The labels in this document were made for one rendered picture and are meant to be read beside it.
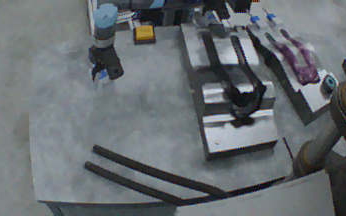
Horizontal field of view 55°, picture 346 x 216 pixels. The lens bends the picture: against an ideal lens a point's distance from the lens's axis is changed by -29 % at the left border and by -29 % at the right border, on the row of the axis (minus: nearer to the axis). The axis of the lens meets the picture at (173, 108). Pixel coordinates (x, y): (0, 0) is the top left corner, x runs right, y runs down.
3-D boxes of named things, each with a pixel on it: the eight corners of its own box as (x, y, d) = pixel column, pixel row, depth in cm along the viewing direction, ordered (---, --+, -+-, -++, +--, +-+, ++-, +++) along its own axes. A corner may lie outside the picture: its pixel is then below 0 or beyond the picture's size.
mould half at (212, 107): (177, 37, 165) (181, 16, 153) (240, 38, 169) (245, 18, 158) (206, 161, 139) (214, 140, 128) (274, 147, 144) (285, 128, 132)
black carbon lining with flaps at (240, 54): (199, 37, 157) (202, 22, 149) (239, 38, 160) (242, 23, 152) (223, 122, 139) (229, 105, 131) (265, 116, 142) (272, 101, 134)
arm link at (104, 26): (119, -1, 119) (118, 16, 115) (117, 20, 129) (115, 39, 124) (95, 2, 118) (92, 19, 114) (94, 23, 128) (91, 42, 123)
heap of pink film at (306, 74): (267, 42, 163) (270, 31, 156) (292, 36, 168) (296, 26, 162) (300, 91, 151) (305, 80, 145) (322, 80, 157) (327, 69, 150)
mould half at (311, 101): (244, 32, 172) (248, 17, 162) (282, 24, 180) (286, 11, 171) (304, 127, 150) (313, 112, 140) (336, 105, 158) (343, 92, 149)
